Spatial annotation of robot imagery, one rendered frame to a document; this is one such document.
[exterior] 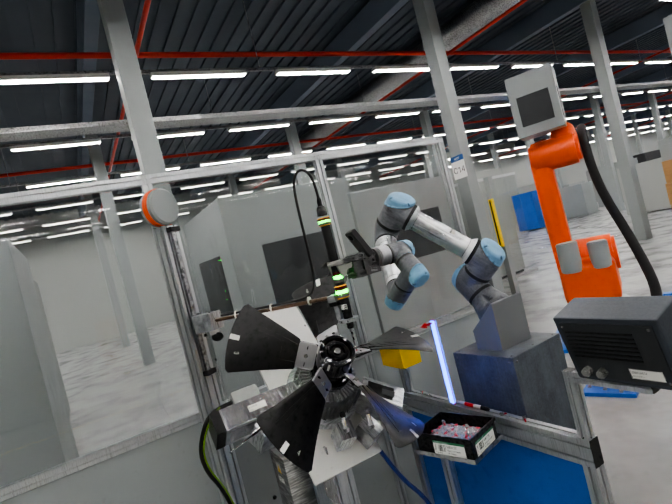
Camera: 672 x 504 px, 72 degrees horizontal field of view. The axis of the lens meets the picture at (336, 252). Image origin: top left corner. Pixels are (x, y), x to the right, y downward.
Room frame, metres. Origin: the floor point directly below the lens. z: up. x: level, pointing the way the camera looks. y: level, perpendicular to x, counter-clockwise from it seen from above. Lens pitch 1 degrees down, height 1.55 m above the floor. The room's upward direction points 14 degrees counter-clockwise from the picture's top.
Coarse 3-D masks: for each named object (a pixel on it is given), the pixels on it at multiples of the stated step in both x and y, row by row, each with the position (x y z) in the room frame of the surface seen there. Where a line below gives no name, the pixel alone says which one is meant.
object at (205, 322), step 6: (210, 312) 1.85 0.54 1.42; (216, 312) 1.85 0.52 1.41; (192, 318) 1.85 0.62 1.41; (198, 318) 1.84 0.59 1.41; (204, 318) 1.82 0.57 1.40; (210, 318) 1.82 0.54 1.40; (198, 324) 1.84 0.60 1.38; (204, 324) 1.83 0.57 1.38; (210, 324) 1.81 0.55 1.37; (216, 324) 1.84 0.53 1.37; (222, 324) 1.87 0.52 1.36; (198, 330) 1.84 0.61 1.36; (204, 330) 1.83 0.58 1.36; (210, 330) 1.82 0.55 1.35
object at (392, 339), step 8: (392, 328) 1.77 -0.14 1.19; (400, 328) 1.76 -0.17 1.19; (384, 336) 1.71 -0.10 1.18; (392, 336) 1.69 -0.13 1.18; (400, 336) 1.68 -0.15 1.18; (408, 336) 1.68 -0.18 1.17; (368, 344) 1.63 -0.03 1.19; (376, 344) 1.61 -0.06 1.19; (384, 344) 1.60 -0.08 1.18; (392, 344) 1.60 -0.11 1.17; (400, 344) 1.60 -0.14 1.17; (408, 344) 1.61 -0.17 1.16; (416, 344) 1.62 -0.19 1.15; (424, 344) 1.63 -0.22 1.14
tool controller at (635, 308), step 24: (576, 312) 1.19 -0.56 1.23; (600, 312) 1.13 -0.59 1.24; (624, 312) 1.08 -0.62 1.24; (648, 312) 1.04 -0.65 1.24; (576, 336) 1.18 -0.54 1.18; (600, 336) 1.13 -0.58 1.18; (624, 336) 1.07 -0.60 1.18; (648, 336) 1.03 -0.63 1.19; (576, 360) 1.22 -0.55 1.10; (600, 360) 1.16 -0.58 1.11; (624, 360) 1.10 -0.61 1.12; (648, 360) 1.05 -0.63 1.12; (648, 384) 1.09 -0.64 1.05
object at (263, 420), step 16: (304, 384) 1.41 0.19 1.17; (288, 400) 1.35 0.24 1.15; (304, 400) 1.38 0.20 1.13; (320, 400) 1.44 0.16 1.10; (272, 416) 1.30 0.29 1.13; (288, 416) 1.33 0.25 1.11; (304, 416) 1.37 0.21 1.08; (320, 416) 1.43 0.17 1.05; (272, 432) 1.29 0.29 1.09; (288, 432) 1.31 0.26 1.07; (304, 432) 1.35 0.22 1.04; (288, 448) 1.30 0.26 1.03; (304, 448) 1.33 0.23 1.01; (304, 464) 1.31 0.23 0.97
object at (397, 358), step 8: (384, 352) 2.03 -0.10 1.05; (392, 352) 1.97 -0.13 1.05; (400, 352) 1.93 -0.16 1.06; (408, 352) 1.95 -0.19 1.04; (416, 352) 1.96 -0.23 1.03; (384, 360) 2.04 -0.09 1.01; (392, 360) 1.99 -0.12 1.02; (400, 360) 1.93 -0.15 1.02; (408, 360) 1.94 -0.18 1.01; (416, 360) 1.96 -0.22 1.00; (400, 368) 1.95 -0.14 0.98
